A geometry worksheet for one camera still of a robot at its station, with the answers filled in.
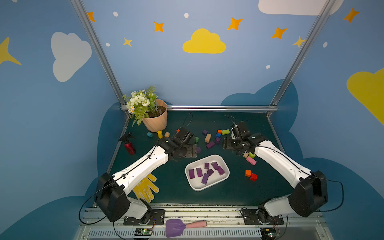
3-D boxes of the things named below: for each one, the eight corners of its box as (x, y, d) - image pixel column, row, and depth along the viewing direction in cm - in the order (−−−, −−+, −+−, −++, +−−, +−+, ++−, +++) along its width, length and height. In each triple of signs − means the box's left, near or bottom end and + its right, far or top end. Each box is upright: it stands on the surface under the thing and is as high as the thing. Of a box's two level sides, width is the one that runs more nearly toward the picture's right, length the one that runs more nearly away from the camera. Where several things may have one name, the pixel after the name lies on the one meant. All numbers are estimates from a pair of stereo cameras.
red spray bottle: (129, 152, 101) (119, 138, 87) (137, 145, 104) (129, 131, 91) (133, 156, 99) (124, 142, 85) (141, 149, 102) (134, 135, 89)
